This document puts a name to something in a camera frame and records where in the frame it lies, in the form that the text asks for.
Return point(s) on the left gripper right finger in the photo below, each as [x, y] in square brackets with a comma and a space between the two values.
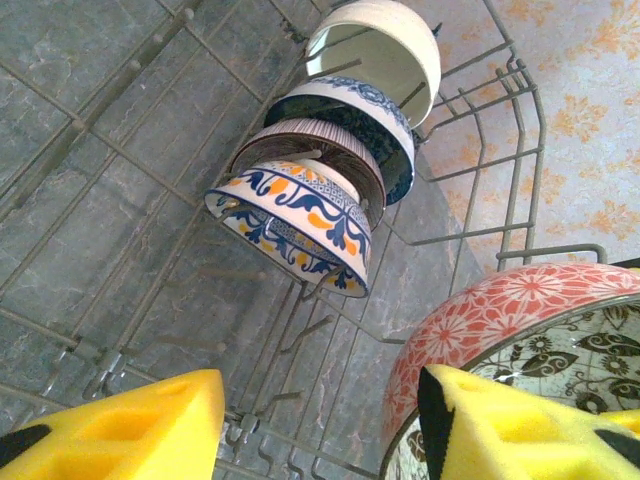
[510, 435]

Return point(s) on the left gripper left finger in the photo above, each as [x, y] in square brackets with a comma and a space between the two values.
[125, 430]

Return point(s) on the blue orange patterned bowl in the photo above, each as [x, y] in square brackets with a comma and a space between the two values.
[310, 210]

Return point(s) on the purple striped bowl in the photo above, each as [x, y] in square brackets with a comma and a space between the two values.
[310, 132]

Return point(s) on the blue floral white bowl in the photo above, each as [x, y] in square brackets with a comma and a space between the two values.
[370, 97]

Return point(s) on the plain cream white bowl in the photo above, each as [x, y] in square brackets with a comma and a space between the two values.
[390, 35]

